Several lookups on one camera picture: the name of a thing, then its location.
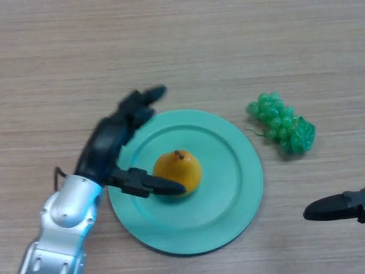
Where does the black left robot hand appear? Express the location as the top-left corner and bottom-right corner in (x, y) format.
(74, 84), (187, 199)

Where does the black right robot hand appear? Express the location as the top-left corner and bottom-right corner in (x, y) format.
(302, 187), (365, 224)

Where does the yellow pear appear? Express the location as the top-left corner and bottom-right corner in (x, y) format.
(152, 150), (203, 198)

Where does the green round plate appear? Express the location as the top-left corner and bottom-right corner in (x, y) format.
(107, 109), (263, 255)

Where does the green grape bunch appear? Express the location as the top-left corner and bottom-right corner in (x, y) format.
(245, 91), (317, 155)

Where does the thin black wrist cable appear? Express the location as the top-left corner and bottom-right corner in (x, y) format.
(54, 167), (68, 191)

